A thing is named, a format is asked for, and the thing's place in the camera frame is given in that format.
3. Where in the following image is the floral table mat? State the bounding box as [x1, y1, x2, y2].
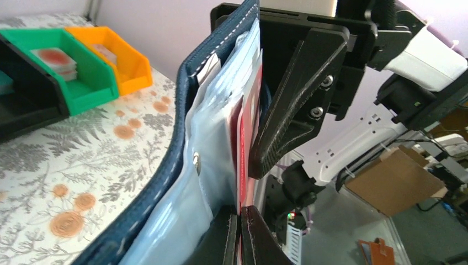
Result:
[1, 14, 176, 264]

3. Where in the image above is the white red card stack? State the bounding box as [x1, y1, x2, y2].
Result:
[30, 47, 78, 82]

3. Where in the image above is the teal card stack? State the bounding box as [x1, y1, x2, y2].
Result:
[0, 71, 14, 96]

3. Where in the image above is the black bin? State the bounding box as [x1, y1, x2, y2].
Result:
[1, 36, 70, 143]

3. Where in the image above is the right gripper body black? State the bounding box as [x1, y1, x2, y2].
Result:
[210, 2, 414, 122]

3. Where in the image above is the blue leather card holder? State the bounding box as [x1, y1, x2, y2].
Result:
[73, 0, 260, 264]

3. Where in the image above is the brown leather holder on floor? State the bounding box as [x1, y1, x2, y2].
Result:
[358, 237, 396, 265]

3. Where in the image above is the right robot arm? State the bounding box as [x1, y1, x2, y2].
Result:
[248, 1, 467, 234]

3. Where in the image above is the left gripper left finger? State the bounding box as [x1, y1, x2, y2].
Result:
[184, 205, 238, 265]

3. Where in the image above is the pale card stack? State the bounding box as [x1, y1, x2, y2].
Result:
[92, 44, 118, 66]

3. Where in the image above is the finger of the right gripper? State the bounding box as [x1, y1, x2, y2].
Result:
[248, 26, 350, 179]

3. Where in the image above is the orange bin right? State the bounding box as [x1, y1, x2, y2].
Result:
[65, 26, 153, 96]

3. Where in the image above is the cardboard box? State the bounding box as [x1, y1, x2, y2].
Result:
[345, 146, 448, 217]

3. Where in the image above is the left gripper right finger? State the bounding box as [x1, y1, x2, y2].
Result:
[241, 205, 292, 265]

